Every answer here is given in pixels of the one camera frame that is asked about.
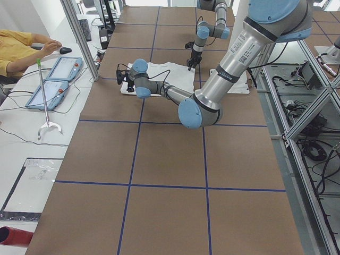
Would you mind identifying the lower blue teach pendant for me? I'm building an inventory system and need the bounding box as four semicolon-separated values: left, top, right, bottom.
25;79;69;111

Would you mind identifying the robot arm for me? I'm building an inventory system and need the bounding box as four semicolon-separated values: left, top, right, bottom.
185;0;230;71
118;1;313;129

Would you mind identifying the black computer mouse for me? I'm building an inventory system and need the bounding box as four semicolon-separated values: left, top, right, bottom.
59;47;72;55

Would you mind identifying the black keyboard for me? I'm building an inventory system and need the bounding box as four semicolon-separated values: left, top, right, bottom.
78;19;92;41

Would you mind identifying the person in yellow shirt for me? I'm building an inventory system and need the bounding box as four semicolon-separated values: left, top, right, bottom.
1;29;62;79

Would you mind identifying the aluminium frame post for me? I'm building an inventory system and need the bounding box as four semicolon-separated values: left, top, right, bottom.
60;0;99;81

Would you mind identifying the red cylinder object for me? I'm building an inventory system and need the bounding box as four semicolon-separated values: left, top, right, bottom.
1;226;34;248

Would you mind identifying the aluminium side frame rail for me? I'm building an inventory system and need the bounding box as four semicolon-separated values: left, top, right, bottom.
250;32;339;254

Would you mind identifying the clear plastic document sleeve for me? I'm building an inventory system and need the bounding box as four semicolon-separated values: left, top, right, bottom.
1;158;63;222

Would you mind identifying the upper blue teach pendant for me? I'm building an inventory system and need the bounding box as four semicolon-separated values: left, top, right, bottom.
47;57;83;82

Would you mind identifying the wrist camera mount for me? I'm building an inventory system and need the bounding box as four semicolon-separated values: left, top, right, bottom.
116;63;130;85
184;41;194;49

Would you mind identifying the white long-sleeve printed shirt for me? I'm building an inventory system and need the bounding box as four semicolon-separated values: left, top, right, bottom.
120;58;195;99

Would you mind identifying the black power adapter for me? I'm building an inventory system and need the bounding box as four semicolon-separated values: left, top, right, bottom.
99;28;109;49

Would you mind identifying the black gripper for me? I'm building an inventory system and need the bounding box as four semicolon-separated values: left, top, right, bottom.
127;80;134;91
187;49;202;71

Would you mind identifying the blue teach pendant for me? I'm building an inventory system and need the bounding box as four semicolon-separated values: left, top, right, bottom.
47;57;83;82
25;79;69;111

